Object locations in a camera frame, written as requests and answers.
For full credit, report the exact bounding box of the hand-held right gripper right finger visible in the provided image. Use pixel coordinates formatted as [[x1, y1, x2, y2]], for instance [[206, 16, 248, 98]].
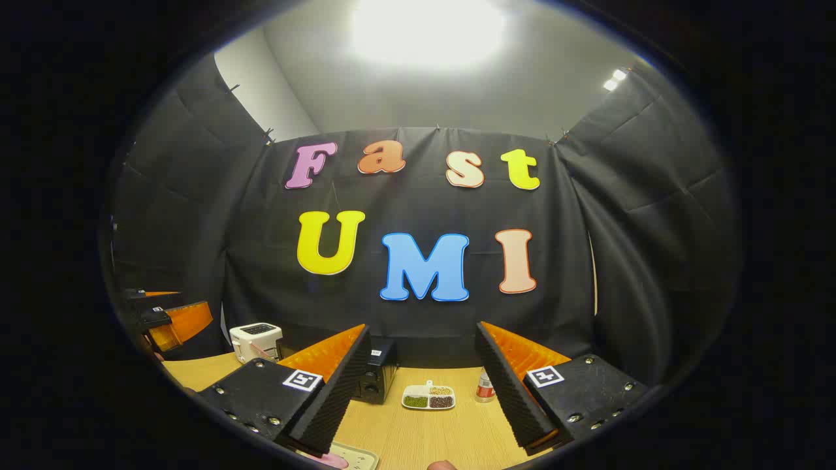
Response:
[[474, 321, 652, 457]]

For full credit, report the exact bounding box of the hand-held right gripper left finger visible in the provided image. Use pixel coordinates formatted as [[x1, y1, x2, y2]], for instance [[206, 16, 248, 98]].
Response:
[[196, 323, 373, 458]]

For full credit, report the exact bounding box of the black electric oven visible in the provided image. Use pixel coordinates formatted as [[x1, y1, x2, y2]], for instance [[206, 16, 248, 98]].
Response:
[[355, 338, 400, 405]]

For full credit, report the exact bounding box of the cream plate with cherry print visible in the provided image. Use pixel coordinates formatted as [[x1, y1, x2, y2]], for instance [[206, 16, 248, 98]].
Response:
[[294, 442, 380, 470]]

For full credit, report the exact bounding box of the pink ham slice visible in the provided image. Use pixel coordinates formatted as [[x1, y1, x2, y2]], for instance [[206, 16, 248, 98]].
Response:
[[302, 451, 351, 470]]

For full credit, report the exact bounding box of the clear plastic bottle red label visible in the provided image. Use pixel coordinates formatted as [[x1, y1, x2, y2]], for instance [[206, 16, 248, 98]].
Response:
[[475, 367, 497, 403]]

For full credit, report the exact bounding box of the white toaster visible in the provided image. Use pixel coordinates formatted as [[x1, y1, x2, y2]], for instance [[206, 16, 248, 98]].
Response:
[[229, 322, 284, 364]]

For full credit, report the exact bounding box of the white divided dish with beans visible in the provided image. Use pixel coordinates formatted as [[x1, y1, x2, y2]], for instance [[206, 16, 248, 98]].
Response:
[[401, 381, 457, 411]]

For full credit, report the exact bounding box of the large ceiling light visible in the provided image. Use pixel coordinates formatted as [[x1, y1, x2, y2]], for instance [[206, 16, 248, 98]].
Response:
[[351, 0, 509, 68]]

